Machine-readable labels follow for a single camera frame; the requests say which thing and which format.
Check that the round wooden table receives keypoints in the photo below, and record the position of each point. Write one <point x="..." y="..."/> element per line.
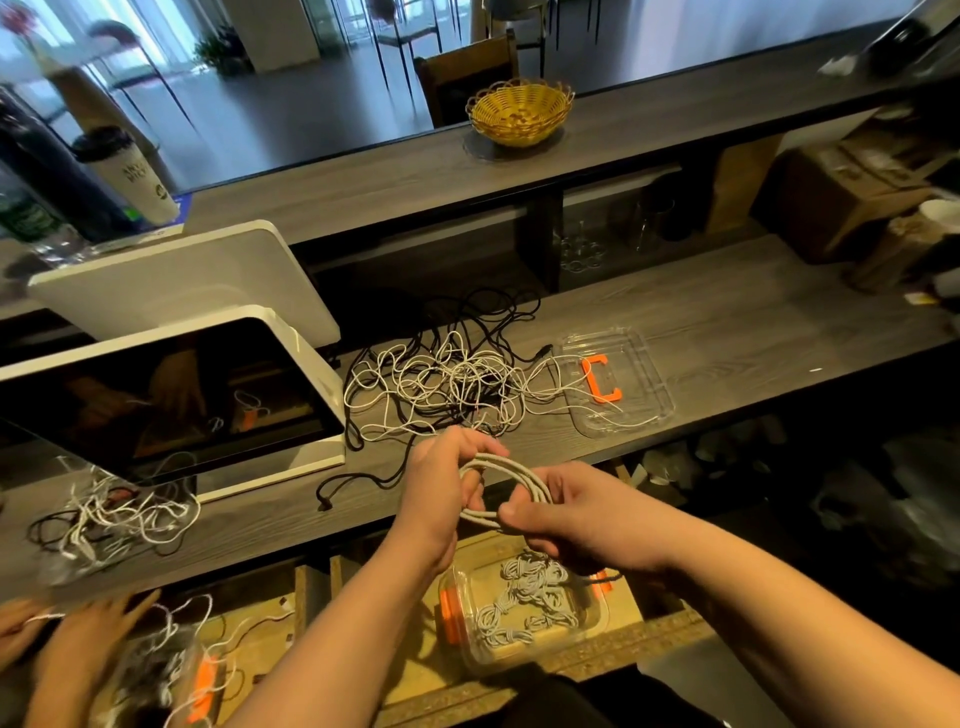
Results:
<point x="60" y="60"/>

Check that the pink flower vase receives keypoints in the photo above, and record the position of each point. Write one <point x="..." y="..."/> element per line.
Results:
<point x="18" y="18"/>

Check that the person's right hand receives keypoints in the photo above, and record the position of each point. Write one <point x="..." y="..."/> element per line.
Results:
<point x="600" y="518"/>

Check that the white touchscreen monitor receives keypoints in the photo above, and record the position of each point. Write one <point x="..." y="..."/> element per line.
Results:
<point x="158" y="390"/>

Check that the white customer display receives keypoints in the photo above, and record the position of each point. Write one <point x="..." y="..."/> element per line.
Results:
<point x="188" y="282"/>

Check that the wooden drawer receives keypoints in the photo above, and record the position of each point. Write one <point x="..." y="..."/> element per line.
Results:
<point x="660" y="638"/>
<point x="270" y="600"/>

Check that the person's left hand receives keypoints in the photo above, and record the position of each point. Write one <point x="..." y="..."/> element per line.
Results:
<point x="432" y="503"/>

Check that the black thermos bottle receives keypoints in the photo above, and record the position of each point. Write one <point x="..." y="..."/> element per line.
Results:
<point x="53" y="165"/>

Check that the grey wooden bar counter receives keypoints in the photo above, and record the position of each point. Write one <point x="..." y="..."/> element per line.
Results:
<point x="375" y="173"/>

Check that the person's left forearm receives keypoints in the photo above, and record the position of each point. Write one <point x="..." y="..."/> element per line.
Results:
<point x="330" y="645"/>

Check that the brown cardboard box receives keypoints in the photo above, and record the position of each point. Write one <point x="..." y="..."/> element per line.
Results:
<point x="848" y="195"/>

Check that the black device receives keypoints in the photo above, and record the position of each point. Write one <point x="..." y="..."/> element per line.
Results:
<point x="915" y="38"/>

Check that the flat cardboard sheet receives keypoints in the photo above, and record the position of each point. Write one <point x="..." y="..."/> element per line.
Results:
<point x="743" y="183"/>

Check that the clear plastic water bottle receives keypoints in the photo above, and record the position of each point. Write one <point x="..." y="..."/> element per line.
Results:
<point x="30" y="218"/>

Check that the person's right forearm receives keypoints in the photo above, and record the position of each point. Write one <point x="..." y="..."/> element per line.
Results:
<point x="825" y="630"/>

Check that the black metal chair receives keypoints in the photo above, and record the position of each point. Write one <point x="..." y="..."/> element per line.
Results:
<point x="518" y="15"/>
<point x="402" y="23"/>
<point x="120" y="33"/>

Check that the white paper coffee cup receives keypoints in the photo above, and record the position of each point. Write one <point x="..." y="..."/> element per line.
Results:
<point x="132" y="177"/>

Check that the pile of white containers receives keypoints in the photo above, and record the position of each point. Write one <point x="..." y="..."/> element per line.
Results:
<point x="705" y="458"/>

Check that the green potted plant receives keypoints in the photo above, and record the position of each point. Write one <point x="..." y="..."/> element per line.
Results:
<point x="222" y="51"/>

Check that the yellow woven basket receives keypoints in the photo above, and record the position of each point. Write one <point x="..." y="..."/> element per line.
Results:
<point x="519" y="114"/>

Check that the brown wooden chair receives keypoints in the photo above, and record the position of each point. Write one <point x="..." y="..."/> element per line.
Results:
<point x="465" y="78"/>

